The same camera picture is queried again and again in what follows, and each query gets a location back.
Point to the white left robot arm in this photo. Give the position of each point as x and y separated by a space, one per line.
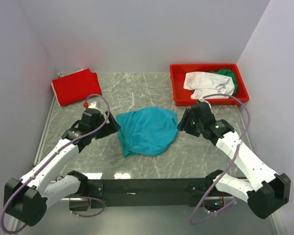
28 198

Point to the green t-shirt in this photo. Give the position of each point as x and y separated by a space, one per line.
227 82

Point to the aluminium frame rail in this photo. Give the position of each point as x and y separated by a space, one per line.
43 136

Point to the crumpled white t-shirt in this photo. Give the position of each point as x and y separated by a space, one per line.
202 84

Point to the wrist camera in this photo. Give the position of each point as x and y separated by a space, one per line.
92 105
204 100

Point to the folded red t-shirt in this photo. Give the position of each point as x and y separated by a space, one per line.
76 87

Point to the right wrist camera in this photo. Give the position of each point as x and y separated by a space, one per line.
204 100

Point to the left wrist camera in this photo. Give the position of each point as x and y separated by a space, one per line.
92 105

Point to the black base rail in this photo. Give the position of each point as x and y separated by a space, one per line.
148 192

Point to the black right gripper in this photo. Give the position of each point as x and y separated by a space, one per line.
186 116

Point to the teal t-shirt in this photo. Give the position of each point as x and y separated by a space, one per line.
147 131

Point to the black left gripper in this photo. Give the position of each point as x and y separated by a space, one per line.
112 126

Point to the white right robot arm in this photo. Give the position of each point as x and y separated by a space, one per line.
264 190

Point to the red plastic bin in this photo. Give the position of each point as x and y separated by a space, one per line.
182 97

